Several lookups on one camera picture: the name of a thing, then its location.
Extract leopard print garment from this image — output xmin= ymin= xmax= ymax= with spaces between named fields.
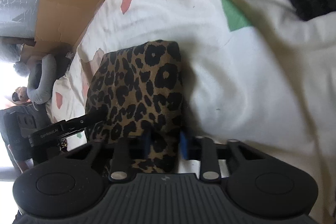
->
xmin=85 ymin=40 xmax=185 ymax=173

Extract grey neck pillow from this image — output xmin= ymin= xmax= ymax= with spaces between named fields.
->
xmin=27 ymin=54 xmax=56 ymax=105

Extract small doll toy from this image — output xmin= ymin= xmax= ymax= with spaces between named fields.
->
xmin=12 ymin=86 xmax=30 ymax=105

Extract white cartoon bear bedsheet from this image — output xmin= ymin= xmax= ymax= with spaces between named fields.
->
xmin=47 ymin=0 xmax=335 ymax=223

